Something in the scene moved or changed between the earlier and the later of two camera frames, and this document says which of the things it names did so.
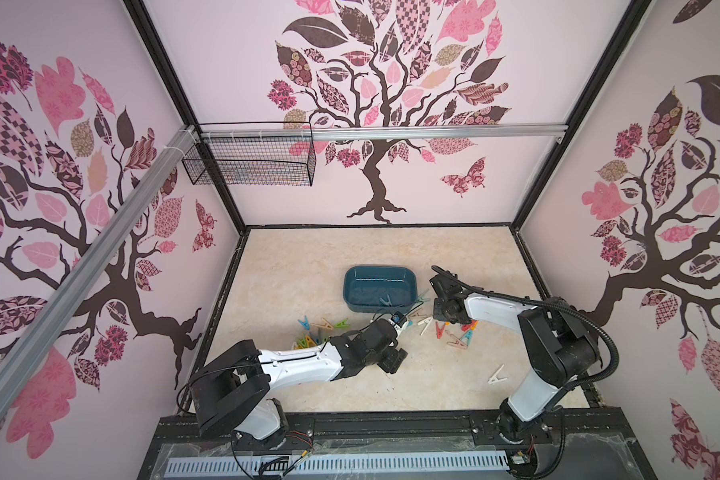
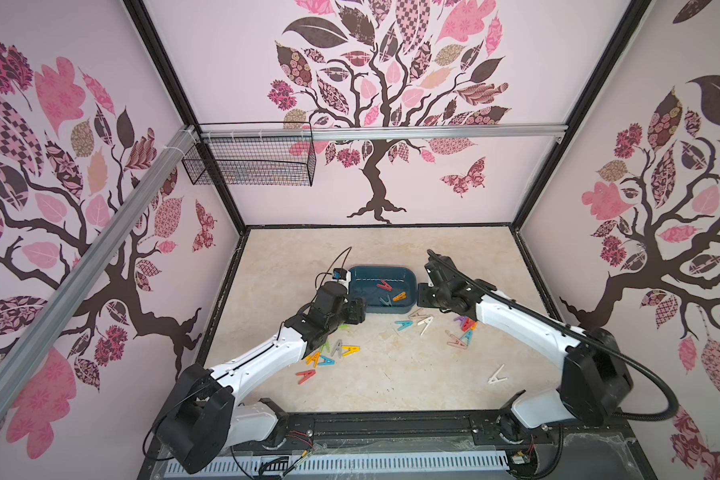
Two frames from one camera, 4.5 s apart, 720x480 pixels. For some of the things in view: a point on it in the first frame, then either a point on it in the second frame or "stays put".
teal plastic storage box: (380, 288) stays put
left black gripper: (394, 360) -> (357, 311)
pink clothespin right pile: (458, 344) stays put
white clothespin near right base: (496, 379) stays put
